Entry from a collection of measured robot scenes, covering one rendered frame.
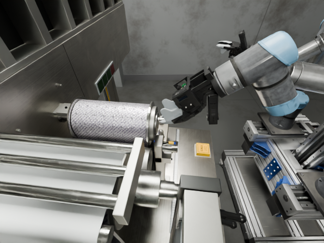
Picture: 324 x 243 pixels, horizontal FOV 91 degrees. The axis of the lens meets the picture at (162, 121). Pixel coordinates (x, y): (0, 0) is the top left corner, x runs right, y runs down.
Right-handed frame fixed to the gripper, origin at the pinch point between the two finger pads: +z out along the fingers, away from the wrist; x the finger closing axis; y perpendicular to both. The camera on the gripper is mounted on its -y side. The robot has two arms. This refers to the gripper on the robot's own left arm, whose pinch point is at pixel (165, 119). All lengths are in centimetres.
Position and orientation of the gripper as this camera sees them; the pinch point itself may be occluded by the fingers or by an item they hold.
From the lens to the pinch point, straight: 52.0
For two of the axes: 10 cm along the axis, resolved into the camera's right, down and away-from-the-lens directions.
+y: -6.4, -5.9, -4.9
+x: -1.1, 7.0, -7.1
